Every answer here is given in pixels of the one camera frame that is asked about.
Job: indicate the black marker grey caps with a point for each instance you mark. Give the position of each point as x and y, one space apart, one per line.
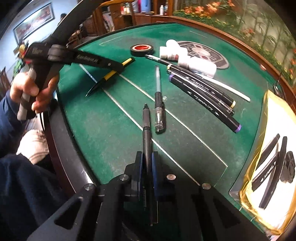
215 102

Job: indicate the yellow and black pen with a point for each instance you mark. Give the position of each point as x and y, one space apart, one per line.
105 77

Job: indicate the black clip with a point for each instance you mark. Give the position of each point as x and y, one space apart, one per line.
289 166

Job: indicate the black marker cream caps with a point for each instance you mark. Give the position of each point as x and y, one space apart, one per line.
203 85

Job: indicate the long black marker in tray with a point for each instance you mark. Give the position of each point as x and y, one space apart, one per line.
274 171

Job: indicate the white cloth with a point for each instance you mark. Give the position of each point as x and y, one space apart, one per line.
33 148

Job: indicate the black tape roll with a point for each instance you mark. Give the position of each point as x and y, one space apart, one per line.
142 48

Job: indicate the person's left hand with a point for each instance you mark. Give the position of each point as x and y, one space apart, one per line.
25 84

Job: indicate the clear gel pen black grip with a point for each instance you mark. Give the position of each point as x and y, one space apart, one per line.
159 111

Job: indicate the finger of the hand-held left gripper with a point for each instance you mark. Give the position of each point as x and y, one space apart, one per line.
92 66
114 64

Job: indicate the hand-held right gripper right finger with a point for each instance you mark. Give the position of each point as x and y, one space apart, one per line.
154 171

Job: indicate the yellow tray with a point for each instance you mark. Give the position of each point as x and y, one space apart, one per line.
263 115

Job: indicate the glass display with artificial plants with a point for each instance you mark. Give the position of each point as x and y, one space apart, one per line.
242 20

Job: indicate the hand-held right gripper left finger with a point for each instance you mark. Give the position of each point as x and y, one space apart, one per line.
140 171

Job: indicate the small white bottle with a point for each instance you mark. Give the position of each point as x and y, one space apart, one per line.
161 10

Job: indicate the white pen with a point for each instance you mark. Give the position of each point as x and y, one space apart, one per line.
231 90

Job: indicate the framed wall painting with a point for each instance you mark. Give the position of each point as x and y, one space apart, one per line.
34 20

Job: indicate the small red object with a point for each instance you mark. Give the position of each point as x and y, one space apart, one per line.
262 67

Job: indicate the round table centre control panel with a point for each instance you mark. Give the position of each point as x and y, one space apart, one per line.
208 54

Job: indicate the person's left forearm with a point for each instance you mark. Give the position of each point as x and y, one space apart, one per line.
9 120

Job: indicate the black marker purple caps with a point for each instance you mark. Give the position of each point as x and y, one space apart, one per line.
208 106

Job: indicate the person's dark blue clothing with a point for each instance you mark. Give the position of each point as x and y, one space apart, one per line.
23 197

